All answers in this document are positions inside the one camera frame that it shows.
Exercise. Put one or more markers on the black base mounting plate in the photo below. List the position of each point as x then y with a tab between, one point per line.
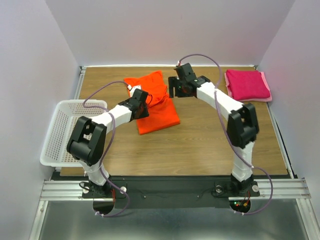
168	192

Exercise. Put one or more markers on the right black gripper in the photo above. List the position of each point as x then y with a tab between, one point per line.
174	82

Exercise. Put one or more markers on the orange t shirt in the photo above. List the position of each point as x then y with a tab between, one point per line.
161	109

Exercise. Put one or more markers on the folded light pink t shirt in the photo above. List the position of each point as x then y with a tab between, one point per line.
265	81

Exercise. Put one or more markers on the aluminium frame rail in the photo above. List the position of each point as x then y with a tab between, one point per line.
68	190

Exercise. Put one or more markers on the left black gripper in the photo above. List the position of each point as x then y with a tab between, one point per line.
145	113

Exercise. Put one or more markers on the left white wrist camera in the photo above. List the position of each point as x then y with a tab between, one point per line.
132	89

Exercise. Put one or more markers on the small electronics board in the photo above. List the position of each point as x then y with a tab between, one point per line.
240	206

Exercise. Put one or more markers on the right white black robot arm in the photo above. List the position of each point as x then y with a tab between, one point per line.
239	121

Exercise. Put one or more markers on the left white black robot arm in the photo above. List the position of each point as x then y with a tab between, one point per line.
87	141

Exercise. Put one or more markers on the white plastic laundry basket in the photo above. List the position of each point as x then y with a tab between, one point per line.
54	151

